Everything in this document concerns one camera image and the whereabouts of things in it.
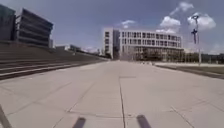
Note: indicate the grey concrete slab pavement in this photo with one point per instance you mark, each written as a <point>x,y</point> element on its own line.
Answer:
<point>110,96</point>

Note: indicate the low distant building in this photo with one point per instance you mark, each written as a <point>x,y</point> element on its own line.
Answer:
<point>71,48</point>

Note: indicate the white multi-storey building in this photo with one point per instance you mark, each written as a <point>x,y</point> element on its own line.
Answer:
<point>146,45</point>

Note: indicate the robot's own part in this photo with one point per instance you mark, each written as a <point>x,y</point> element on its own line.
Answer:
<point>143,121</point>
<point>79,122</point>

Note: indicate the wide grey stone steps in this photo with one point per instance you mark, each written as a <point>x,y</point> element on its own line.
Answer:
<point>30,63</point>

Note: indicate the tall lamp pole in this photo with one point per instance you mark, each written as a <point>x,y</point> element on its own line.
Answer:
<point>197,36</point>

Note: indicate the dark grass strip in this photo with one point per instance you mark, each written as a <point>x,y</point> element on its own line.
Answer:
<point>200,70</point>

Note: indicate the dark glass office building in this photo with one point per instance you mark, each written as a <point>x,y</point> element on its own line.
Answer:
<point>33,28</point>

